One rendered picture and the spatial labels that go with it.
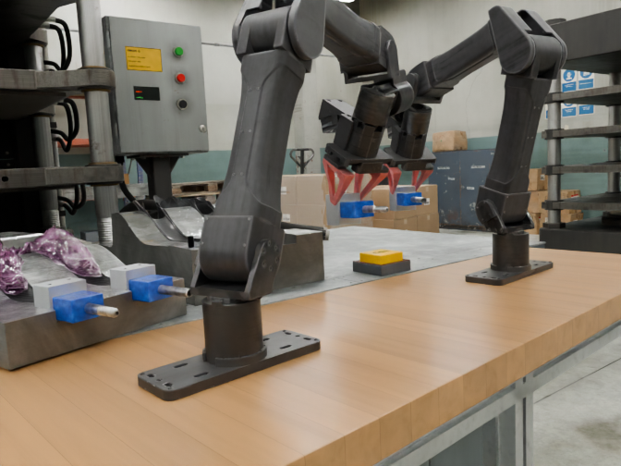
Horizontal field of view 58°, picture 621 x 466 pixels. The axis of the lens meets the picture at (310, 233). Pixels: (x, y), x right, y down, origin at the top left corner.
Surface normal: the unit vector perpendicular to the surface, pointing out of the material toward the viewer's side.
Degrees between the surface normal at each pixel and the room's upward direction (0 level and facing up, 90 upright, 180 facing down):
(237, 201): 68
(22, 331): 90
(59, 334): 90
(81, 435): 0
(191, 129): 90
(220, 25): 90
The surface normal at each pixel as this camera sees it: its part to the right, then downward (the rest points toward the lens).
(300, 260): 0.60, 0.07
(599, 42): -0.80, 0.11
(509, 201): 0.51, 0.32
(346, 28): 0.84, 0.07
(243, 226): -0.51, -0.25
